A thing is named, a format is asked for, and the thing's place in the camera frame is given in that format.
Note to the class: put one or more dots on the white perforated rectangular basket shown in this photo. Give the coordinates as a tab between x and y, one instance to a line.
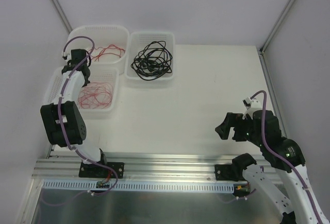
151	59

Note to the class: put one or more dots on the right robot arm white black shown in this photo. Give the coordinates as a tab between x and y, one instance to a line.
261	128

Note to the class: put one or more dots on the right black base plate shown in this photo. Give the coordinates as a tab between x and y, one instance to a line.
224	172

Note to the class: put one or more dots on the white slotted basket front left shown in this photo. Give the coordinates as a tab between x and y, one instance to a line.
98	98

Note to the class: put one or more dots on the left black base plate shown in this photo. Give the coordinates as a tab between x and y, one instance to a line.
93	171

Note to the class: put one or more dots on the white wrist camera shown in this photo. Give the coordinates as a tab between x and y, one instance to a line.
65	55
252	105

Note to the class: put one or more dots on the right aluminium frame post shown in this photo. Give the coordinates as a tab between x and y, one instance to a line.
285	11

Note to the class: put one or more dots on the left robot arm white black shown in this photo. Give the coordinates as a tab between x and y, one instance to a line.
63	122

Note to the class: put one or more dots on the left aluminium frame post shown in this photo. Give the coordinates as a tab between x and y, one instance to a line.
61	13

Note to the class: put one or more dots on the aluminium frame post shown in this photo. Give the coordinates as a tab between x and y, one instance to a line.
61	13
285	11

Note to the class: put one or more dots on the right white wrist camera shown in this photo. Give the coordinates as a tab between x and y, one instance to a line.
252	105

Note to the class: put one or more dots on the white slotted cable duct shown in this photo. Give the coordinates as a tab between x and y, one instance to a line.
141	186

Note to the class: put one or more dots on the white solid plastic tub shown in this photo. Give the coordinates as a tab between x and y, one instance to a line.
111	43

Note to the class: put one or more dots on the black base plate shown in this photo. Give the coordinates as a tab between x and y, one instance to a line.
224	172
93	171

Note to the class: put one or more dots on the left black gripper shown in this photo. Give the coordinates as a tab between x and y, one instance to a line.
85	72

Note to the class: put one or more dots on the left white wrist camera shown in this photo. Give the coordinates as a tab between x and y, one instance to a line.
65	55

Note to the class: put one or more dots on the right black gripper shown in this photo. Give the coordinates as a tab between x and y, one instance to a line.
236	127

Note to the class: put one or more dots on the aluminium mounting rail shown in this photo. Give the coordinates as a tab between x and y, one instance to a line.
137	166

